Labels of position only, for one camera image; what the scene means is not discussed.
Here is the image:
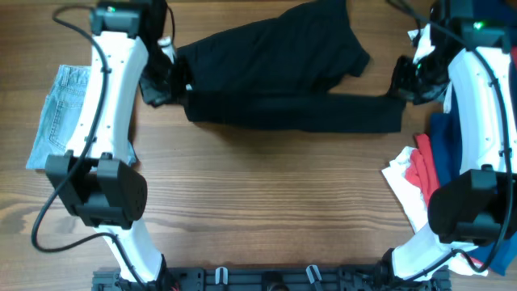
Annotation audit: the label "black shorts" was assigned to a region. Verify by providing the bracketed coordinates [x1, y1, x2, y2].
[179, 0, 406, 133]

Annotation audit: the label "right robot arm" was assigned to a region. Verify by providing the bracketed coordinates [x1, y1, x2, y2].
[376, 0, 516, 288]

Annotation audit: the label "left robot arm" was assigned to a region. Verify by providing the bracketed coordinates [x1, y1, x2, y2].
[44, 0, 191, 290]

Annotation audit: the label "white garment top right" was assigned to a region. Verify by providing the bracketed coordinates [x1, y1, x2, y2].
[407, 24, 435, 65]

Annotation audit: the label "folded light blue jeans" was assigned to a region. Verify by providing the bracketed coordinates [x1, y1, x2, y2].
[25, 64, 137, 170]

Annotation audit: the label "white garment with red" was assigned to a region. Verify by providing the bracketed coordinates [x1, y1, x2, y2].
[380, 145, 490, 278]

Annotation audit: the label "navy blue garment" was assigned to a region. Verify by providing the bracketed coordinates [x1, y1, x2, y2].
[427, 0, 517, 276]

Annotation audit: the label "left black cable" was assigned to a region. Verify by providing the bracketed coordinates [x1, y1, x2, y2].
[30, 4, 150, 291]

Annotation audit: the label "black cable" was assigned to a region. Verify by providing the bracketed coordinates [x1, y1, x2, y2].
[30, 4, 150, 291]
[385, 0, 516, 284]

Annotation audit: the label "right black cable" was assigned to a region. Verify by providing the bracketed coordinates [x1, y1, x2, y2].
[385, 0, 516, 284]

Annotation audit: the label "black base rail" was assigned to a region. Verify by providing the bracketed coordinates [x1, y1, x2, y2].
[91, 265, 452, 291]

